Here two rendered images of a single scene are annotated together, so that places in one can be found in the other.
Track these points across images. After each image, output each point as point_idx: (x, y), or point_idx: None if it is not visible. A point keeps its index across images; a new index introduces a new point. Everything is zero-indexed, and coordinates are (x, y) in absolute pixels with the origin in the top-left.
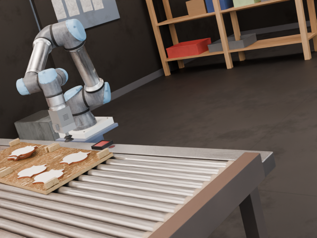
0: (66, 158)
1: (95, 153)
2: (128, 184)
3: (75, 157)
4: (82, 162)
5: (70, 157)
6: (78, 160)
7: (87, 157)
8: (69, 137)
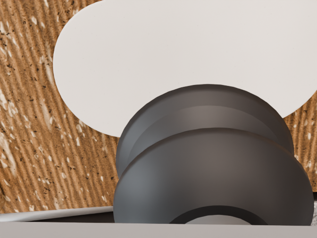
0: (254, 12)
1: (95, 175)
2: None
3: (179, 67)
4: (37, 50)
5: (250, 56)
6: (64, 34)
7: (77, 114)
8: (120, 207)
